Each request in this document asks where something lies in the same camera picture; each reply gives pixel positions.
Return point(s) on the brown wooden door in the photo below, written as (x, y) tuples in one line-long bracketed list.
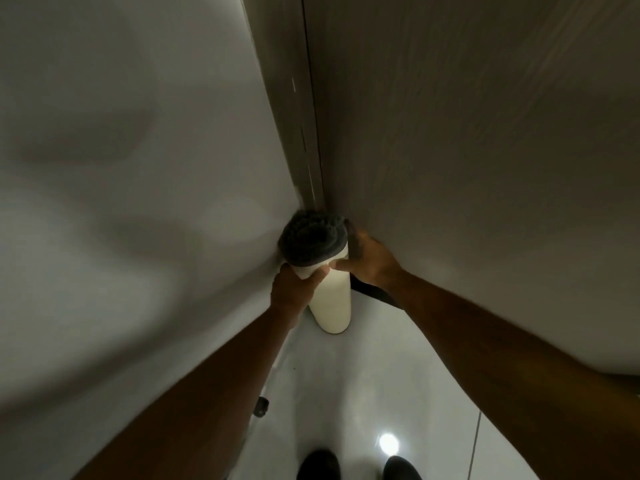
[(475, 159)]

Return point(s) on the person's black left shoe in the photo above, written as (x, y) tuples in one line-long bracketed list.
[(319, 465)]

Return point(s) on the brown door frame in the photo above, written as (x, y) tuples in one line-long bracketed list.
[(287, 94)]

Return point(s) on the person's left hand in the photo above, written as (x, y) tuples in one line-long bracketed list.
[(288, 292)]

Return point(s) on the person's right forearm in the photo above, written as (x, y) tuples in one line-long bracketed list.
[(510, 374)]

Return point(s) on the person's left thumb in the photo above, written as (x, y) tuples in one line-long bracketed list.
[(316, 276)]

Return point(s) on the person's right thumb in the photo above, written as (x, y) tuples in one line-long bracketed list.
[(344, 265)]

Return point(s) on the person's black shoe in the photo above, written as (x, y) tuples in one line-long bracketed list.
[(401, 469), (319, 465)]

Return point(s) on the person's black right shoe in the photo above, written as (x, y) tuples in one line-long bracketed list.
[(401, 469)]

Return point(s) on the person's left forearm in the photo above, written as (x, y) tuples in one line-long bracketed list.
[(200, 394)]

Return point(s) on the white cylindrical bin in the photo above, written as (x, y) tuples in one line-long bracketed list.
[(332, 304)]

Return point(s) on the small black door stopper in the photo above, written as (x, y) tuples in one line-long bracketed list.
[(260, 407)]

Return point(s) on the dark grey bin liner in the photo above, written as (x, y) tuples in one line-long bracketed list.
[(313, 239)]

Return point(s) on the person's right hand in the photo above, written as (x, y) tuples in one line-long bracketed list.
[(374, 262)]

